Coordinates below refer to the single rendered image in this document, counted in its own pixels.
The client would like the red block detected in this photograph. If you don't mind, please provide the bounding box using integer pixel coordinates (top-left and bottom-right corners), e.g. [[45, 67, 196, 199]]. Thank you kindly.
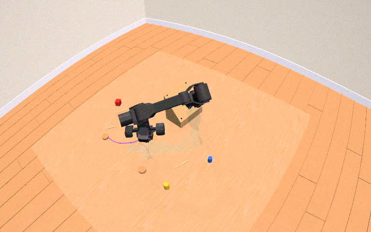
[[115, 99, 122, 106]]

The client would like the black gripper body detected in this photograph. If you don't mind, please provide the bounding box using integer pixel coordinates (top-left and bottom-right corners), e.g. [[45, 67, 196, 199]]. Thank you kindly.
[[125, 121, 165, 138]]

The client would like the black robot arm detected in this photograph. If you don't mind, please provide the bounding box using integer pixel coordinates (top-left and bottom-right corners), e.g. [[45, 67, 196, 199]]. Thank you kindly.
[[118, 82, 212, 143]]

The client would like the yellow cylinder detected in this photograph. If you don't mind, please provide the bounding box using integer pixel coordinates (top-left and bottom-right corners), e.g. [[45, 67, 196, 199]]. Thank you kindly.
[[163, 182, 170, 190]]

